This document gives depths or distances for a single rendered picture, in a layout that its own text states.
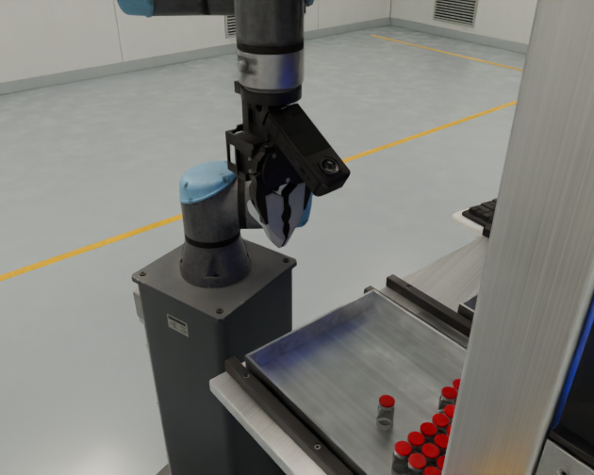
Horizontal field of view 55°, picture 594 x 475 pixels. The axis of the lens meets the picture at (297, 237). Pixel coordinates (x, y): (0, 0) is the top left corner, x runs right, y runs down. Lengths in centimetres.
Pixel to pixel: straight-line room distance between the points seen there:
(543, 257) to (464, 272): 78
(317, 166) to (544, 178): 36
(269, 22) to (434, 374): 54
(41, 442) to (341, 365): 137
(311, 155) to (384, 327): 40
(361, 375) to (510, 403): 49
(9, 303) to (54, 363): 48
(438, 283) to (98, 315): 171
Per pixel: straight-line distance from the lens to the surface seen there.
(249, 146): 69
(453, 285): 108
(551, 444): 40
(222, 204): 111
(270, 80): 65
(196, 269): 119
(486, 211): 145
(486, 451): 44
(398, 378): 87
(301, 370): 87
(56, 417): 214
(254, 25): 64
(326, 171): 63
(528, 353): 37
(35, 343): 246
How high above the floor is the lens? 149
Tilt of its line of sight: 31 degrees down
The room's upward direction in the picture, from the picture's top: straight up
